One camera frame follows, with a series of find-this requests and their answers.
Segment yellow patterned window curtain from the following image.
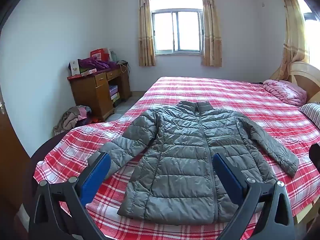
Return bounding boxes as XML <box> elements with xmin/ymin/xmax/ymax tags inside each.
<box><xmin>201</xmin><ymin>0</ymin><xmax>223</xmax><ymax>67</ymax></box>
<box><xmin>138</xmin><ymin>0</ymin><xmax>156</xmax><ymax>67</ymax></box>

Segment bed with red plaid sheet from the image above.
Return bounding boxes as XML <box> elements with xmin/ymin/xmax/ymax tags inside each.
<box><xmin>32</xmin><ymin>76</ymin><xmax>320</xmax><ymax>240</ymax></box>

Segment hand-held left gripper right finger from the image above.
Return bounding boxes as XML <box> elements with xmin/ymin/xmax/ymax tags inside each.
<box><xmin>212</xmin><ymin>153</ymin><xmax>296</xmax><ymax>240</ymax></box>

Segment brown wooden desk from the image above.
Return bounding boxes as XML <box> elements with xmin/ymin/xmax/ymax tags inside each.
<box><xmin>67</xmin><ymin>67</ymin><xmax>132</xmax><ymax>122</ymax></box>

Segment grey puffer jacket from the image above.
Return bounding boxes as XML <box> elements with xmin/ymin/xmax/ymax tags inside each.
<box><xmin>89</xmin><ymin>100</ymin><xmax>300</xmax><ymax>227</ymax></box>

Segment stacked boxes under desk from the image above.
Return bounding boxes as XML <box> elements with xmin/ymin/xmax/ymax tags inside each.
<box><xmin>109</xmin><ymin>85</ymin><xmax>120</xmax><ymax>103</ymax></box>

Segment white upright box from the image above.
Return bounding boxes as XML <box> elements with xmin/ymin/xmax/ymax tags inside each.
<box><xmin>69</xmin><ymin>60</ymin><xmax>80</xmax><ymax>77</ymax></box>

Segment brown wooden door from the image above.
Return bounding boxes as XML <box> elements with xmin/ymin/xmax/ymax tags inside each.
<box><xmin>0</xmin><ymin>87</ymin><xmax>30</xmax><ymax>213</ymax></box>

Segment red gift box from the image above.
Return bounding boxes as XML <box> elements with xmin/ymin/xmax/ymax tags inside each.
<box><xmin>90</xmin><ymin>48</ymin><xmax>110</xmax><ymax>62</ymax></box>

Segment bright side window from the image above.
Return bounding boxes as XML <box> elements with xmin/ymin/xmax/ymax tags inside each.
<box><xmin>296</xmin><ymin>0</ymin><xmax>320</xmax><ymax>65</ymax></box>

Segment pink folded quilt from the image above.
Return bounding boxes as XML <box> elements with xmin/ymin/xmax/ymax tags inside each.
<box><xmin>262</xmin><ymin>79</ymin><xmax>307</xmax><ymax>106</ymax></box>

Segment purple quilted bedding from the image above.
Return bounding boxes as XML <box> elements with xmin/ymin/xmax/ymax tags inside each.
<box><xmin>69</xmin><ymin>57</ymin><xmax>118</xmax><ymax>73</ymax></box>

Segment tied yellow curtain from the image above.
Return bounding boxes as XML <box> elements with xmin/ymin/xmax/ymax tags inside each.
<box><xmin>275</xmin><ymin>0</ymin><xmax>310</xmax><ymax>82</ymax></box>

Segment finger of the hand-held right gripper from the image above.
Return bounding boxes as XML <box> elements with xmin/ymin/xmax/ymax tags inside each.
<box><xmin>309</xmin><ymin>142</ymin><xmax>320</xmax><ymax>178</ymax></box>

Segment sliding window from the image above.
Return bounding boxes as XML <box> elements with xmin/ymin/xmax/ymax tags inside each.
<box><xmin>149</xmin><ymin>0</ymin><xmax>204</xmax><ymax>55</ymax></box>

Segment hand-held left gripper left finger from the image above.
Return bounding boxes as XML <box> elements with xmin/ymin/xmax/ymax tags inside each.
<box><xmin>28</xmin><ymin>152</ymin><xmax>112</xmax><ymax>240</ymax></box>

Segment striped pillow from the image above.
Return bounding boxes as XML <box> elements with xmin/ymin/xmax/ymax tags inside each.
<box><xmin>299</xmin><ymin>103</ymin><xmax>320</xmax><ymax>133</ymax></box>

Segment dark rounded bed footboard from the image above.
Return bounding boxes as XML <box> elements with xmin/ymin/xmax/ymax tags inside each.
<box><xmin>21</xmin><ymin>131</ymin><xmax>75</xmax><ymax>205</ymax></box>

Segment pile of clothes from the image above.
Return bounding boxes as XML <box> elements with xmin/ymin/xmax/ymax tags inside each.
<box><xmin>52</xmin><ymin>105</ymin><xmax>93</xmax><ymax>137</ymax></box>

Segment flat red box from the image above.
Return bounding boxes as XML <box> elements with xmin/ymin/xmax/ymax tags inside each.
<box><xmin>67</xmin><ymin>69</ymin><xmax>98</xmax><ymax>80</ymax></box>

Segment light wooden headboard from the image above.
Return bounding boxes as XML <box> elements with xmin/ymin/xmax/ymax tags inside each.
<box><xmin>269</xmin><ymin>61</ymin><xmax>320</xmax><ymax>104</ymax></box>

